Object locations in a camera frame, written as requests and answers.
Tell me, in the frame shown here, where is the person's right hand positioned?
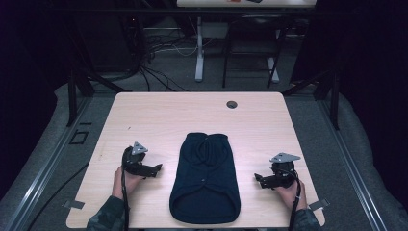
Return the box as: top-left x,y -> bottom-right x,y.
274,179 -> 309,212

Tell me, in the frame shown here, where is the black metal stand frame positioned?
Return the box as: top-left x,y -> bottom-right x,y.
65,13 -> 133,128
282,54 -> 342,131

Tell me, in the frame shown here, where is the bundle of floor cables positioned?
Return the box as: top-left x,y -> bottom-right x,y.
128,15 -> 200,93

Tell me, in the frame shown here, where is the white desk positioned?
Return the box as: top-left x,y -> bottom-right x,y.
176,0 -> 318,84

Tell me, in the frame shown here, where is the person's left hand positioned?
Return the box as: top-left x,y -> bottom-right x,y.
111,166 -> 144,201

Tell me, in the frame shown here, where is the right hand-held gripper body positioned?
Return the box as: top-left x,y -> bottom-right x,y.
268,152 -> 302,190

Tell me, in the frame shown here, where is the dark navy garment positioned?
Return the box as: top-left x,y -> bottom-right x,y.
168,131 -> 242,225

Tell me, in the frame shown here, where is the black floor cable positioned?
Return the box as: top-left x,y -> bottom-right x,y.
27,163 -> 90,231

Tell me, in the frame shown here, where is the grey metal table bracket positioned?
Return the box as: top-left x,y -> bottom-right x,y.
308,197 -> 331,212
62,199 -> 86,210

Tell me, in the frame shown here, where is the aluminium floor rail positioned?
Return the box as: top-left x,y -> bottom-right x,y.
317,97 -> 389,231
3,95 -> 94,231

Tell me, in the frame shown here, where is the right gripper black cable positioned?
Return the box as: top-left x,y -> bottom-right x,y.
287,169 -> 303,231

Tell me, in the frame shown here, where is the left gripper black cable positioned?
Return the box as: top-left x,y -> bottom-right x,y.
120,154 -> 131,231

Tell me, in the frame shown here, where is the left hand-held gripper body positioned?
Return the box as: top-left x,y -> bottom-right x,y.
121,141 -> 149,176

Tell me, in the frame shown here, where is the black metal chair frame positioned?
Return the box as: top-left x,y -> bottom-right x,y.
221,14 -> 292,90

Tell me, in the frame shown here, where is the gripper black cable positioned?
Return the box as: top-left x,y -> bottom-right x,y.
287,169 -> 303,231
120,154 -> 131,231

